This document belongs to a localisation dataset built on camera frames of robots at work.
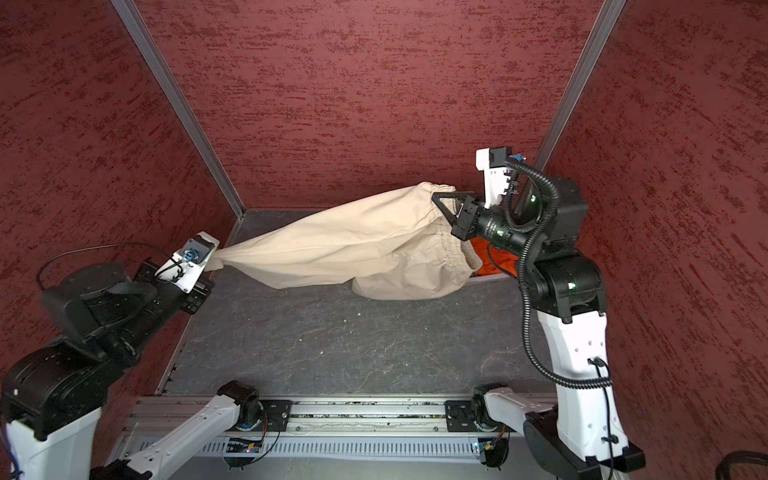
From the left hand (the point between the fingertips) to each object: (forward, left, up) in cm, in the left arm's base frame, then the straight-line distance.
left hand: (202, 258), depth 54 cm
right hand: (+6, -42, +9) cm, 44 cm away
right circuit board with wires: (-26, -61, -43) cm, 79 cm away
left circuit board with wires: (-25, +2, -45) cm, 52 cm away
